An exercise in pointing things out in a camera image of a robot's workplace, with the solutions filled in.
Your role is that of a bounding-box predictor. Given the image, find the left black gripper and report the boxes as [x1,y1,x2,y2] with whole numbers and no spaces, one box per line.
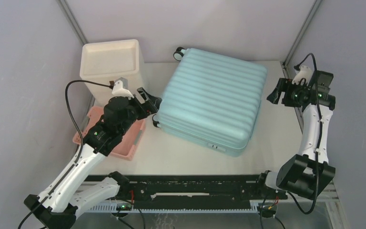
[118,87,162,136]

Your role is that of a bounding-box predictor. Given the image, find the light blue ribbed suitcase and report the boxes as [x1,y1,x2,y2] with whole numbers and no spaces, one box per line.
[152,47,268,157]

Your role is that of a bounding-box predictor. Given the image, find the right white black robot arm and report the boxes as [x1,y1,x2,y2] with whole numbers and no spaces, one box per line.
[256,71,336,200]

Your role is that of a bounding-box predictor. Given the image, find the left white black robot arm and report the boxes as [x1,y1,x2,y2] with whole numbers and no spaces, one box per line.
[24,88,162,229]

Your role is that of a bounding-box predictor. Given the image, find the pink perforated plastic basket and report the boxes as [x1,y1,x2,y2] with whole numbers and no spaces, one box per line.
[81,106,146,161]

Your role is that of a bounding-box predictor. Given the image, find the white three-drawer storage cabinet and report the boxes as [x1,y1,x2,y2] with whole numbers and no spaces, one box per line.
[80,39,149,95]

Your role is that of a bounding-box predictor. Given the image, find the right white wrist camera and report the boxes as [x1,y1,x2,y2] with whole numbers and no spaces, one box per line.
[292,65,313,85]

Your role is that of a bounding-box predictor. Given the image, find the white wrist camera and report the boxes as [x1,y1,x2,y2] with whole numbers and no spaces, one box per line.
[292,65,313,85]
[112,77,133,98]

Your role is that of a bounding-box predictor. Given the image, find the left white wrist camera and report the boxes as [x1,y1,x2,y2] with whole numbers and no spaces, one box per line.
[112,77,133,98]

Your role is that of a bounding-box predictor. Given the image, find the black mounting rail base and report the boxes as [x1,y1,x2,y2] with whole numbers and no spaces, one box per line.
[85,175,288,211]

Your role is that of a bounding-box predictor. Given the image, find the white slotted cable duct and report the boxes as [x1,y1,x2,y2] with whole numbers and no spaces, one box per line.
[87,201,259,213]

